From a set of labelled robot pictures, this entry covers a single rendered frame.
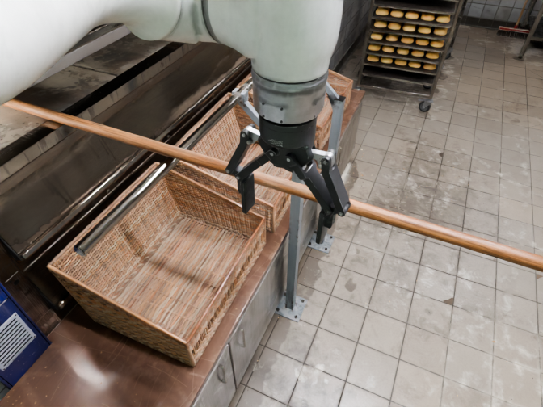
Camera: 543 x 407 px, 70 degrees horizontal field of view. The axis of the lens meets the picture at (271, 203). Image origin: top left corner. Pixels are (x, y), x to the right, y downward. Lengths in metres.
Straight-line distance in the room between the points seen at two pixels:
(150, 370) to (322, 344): 0.92
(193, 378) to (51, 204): 0.67
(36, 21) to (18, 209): 1.03
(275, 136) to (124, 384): 1.04
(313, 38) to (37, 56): 0.26
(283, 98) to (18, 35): 0.28
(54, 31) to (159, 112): 1.32
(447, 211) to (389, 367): 1.17
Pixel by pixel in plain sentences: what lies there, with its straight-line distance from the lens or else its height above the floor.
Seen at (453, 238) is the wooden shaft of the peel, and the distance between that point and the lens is 0.86.
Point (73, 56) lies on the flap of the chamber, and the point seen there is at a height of 1.41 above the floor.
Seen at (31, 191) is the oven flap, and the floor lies 1.05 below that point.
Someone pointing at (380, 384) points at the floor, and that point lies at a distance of 1.97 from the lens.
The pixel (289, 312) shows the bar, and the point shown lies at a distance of 2.06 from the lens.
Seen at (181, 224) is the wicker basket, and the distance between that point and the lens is 1.68.
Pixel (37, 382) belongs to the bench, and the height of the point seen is 0.58.
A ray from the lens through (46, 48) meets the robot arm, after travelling 0.26.
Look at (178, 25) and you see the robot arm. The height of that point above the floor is 1.63.
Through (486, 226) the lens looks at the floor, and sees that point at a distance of 2.77.
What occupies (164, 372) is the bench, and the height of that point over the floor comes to 0.58.
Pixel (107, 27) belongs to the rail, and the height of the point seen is 1.43.
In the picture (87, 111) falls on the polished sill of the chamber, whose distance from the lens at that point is 1.32.
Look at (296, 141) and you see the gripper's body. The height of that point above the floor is 1.51.
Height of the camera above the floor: 1.79
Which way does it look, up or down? 44 degrees down
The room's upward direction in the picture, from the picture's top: straight up
